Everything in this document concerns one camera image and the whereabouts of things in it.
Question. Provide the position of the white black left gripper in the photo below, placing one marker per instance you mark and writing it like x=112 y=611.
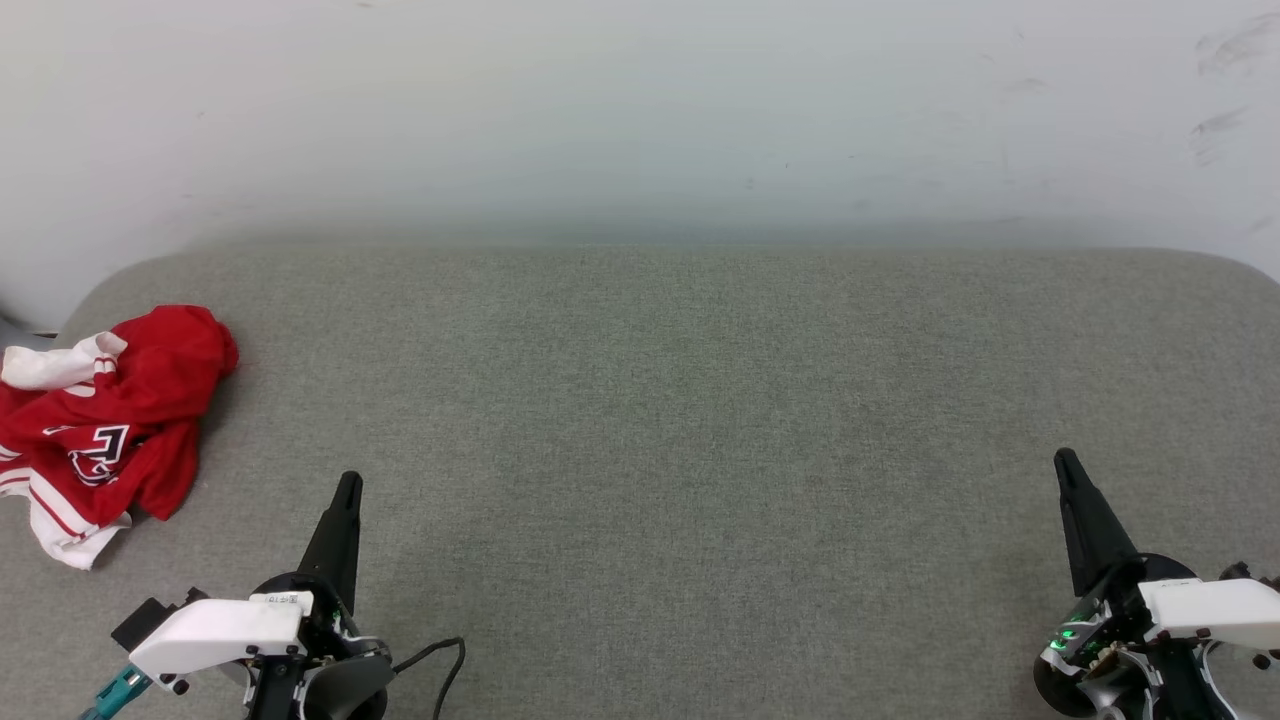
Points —
x=220 y=630

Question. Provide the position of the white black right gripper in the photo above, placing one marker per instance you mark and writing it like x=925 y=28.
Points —
x=1210 y=610

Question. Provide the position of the red white basketball jersey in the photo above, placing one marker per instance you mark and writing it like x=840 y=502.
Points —
x=150 y=400

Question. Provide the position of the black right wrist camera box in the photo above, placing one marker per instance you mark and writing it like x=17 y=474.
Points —
x=1245 y=574

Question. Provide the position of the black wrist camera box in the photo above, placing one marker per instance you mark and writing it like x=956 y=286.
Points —
x=140 y=625
x=1245 y=574

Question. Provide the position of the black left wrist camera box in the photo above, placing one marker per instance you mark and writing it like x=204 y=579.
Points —
x=140 y=625

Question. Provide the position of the teal left camera connector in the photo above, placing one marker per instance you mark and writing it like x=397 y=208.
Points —
x=115 y=692

